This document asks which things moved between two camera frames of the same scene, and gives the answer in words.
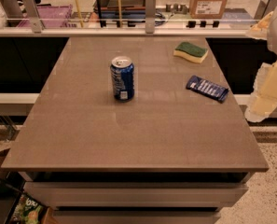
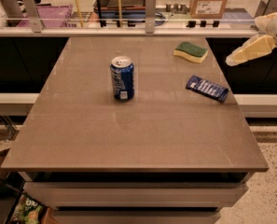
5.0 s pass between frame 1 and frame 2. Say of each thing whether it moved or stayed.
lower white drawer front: stayed
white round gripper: moved
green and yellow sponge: stayed
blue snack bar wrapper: stayed
